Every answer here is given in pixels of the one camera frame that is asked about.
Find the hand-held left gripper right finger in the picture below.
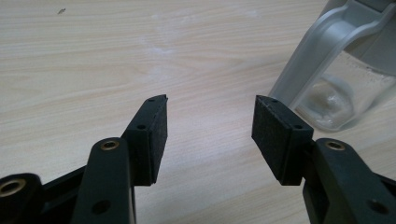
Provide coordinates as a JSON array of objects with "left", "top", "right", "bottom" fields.
[{"left": 250, "top": 94, "right": 315, "bottom": 187}]

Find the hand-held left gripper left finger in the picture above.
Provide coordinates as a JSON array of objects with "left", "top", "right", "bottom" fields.
[{"left": 120, "top": 93, "right": 169, "bottom": 188}]

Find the clear container with grey lid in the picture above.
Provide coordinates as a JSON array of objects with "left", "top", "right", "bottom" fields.
[{"left": 268, "top": 0, "right": 396, "bottom": 133}]

